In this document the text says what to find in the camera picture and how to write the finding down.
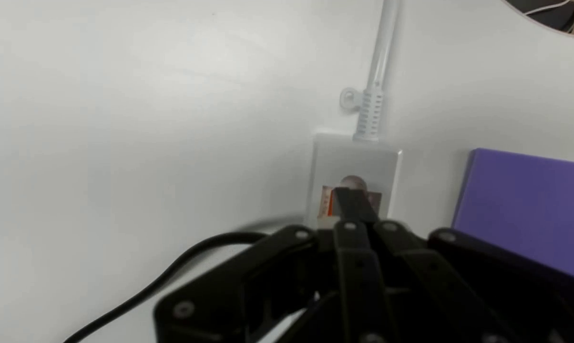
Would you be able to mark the white power strip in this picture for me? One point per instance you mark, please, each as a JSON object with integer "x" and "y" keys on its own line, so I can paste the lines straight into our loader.
{"x": 355, "y": 158}

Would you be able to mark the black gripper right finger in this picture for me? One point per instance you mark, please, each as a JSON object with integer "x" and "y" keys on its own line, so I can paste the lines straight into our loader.
{"x": 439, "y": 286}

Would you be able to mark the purple mat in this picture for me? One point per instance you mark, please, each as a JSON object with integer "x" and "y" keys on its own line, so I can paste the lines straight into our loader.
{"x": 526, "y": 202}

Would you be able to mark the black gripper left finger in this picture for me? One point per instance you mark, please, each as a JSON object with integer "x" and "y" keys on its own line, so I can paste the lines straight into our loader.
{"x": 259, "y": 278}

